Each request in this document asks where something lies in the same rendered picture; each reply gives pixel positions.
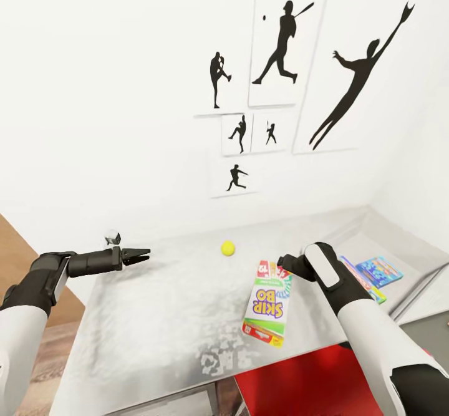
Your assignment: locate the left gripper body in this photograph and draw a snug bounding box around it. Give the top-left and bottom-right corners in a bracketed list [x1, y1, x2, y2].
[87, 246, 123, 276]

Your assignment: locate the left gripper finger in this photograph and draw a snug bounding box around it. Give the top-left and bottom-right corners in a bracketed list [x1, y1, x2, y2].
[119, 248, 151, 264]
[123, 256, 150, 266]

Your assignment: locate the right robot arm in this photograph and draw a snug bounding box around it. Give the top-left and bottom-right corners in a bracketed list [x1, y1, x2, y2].
[277, 243, 449, 416]

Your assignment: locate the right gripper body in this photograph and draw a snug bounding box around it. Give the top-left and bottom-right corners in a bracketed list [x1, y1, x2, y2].
[282, 254, 316, 282]

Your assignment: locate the board game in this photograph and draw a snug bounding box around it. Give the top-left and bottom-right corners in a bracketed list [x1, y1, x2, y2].
[242, 258, 293, 349]
[356, 256, 404, 289]
[337, 256, 387, 304]

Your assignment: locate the tennis ball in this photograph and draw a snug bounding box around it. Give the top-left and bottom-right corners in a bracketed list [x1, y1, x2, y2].
[221, 241, 235, 256]

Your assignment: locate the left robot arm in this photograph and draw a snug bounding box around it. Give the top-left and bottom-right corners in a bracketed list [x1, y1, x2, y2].
[0, 229, 151, 416]

